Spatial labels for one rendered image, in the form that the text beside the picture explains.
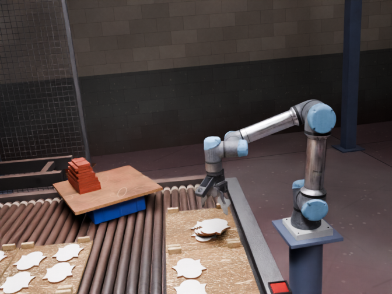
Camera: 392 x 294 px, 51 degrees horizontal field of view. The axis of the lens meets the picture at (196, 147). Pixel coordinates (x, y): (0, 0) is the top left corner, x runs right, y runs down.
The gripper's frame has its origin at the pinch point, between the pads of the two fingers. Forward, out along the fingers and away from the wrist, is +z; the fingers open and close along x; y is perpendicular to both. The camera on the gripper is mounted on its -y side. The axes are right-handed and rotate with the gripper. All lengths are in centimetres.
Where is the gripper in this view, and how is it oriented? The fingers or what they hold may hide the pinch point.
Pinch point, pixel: (213, 212)
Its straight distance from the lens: 195.5
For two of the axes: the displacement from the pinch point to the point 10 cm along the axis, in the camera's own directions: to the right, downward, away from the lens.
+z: 0.7, 9.5, 2.9
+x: -7.4, -1.4, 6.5
